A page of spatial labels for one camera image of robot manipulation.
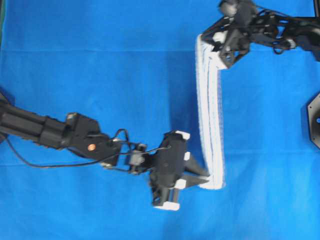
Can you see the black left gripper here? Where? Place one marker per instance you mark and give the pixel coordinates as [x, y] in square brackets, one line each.
[167, 177]

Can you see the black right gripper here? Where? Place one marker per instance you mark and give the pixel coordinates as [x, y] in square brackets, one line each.
[229, 36]

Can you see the blue white striped towel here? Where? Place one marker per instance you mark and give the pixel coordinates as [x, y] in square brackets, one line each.
[210, 112]

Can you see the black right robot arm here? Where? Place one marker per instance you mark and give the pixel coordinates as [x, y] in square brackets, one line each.
[282, 32]

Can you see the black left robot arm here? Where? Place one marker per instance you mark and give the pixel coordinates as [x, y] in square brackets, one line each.
[78, 134]

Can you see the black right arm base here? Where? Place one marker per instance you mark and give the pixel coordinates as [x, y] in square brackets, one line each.
[310, 120]

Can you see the blue table cloth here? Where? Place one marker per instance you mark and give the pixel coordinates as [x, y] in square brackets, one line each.
[130, 64]

